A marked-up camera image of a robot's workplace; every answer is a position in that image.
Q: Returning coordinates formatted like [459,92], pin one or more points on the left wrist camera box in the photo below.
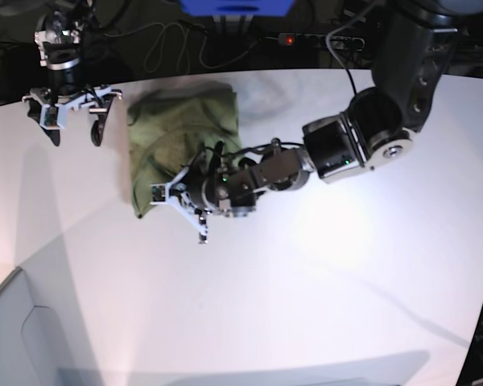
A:
[159,193]

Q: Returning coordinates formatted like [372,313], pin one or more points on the blue plastic box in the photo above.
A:
[202,8]

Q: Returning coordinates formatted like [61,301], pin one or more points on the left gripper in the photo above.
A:
[185,190]

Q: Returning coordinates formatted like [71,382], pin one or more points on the green T-shirt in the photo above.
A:
[166,129]

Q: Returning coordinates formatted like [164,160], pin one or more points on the black power strip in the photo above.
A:
[318,41]

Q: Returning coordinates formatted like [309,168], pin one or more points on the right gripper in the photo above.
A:
[97,101]

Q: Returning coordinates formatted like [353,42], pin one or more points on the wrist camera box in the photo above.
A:
[159,193]
[53,117]

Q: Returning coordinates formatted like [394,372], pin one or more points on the grey cabinet corner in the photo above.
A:
[33,347]

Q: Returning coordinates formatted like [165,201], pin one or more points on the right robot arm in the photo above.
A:
[60,38]

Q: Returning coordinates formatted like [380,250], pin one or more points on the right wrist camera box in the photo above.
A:
[53,117]

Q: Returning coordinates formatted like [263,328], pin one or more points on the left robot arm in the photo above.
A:
[379,125]

